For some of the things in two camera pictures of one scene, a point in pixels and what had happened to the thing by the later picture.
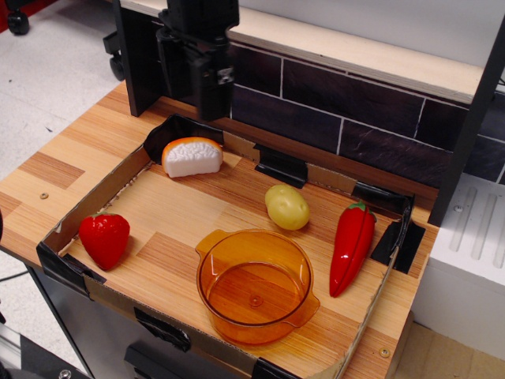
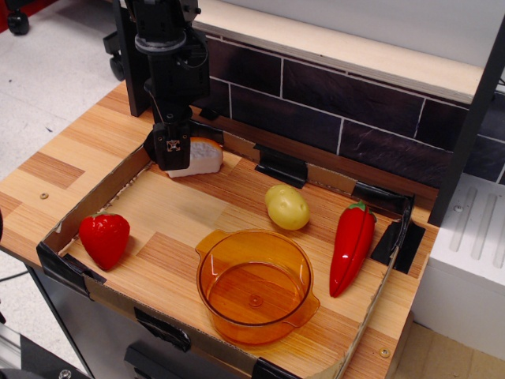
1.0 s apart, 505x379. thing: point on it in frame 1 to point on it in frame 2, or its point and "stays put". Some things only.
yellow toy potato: x=286 y=208 stays put
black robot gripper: x=191 y=30 to x=178 y=77
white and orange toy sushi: x=192 y=155 stays put
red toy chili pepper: x=353 y=238 stays put
